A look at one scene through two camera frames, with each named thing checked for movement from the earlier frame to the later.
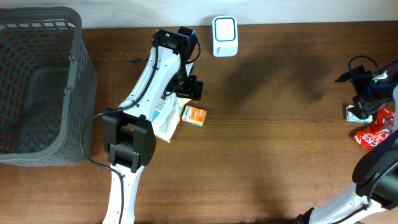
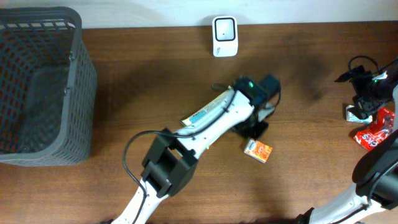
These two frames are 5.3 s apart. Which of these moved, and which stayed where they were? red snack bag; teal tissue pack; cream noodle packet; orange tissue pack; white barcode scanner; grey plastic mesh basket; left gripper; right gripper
Moved: left gripper; cream noodle packet; orange tissue pack
Stayed: teal tissue pack; red snack bag; grey plastic mesh basket; white barcode scanner; right gripper
